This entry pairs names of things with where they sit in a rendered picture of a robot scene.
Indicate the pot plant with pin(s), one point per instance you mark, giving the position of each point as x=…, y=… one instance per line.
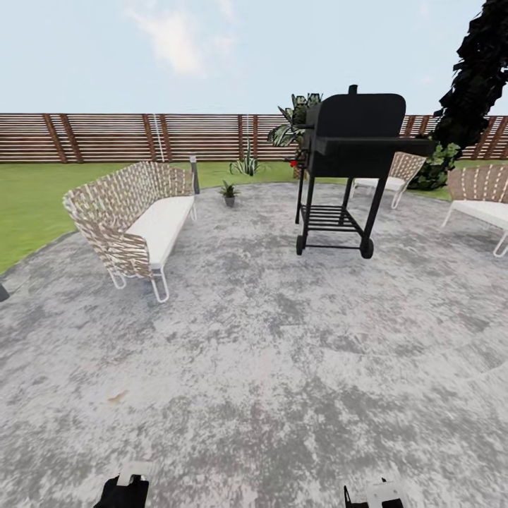
x=229, y=194

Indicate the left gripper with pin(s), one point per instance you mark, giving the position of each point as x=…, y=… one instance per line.
x=132, y=496

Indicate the garden chair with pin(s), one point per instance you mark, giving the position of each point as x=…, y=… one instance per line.
x=403, y=169
x=481, y=193
x=138, y=218

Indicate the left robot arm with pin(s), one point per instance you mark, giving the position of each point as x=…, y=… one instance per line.
x=125, y=491

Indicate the tree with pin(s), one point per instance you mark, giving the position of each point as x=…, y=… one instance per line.
x=484, y=53

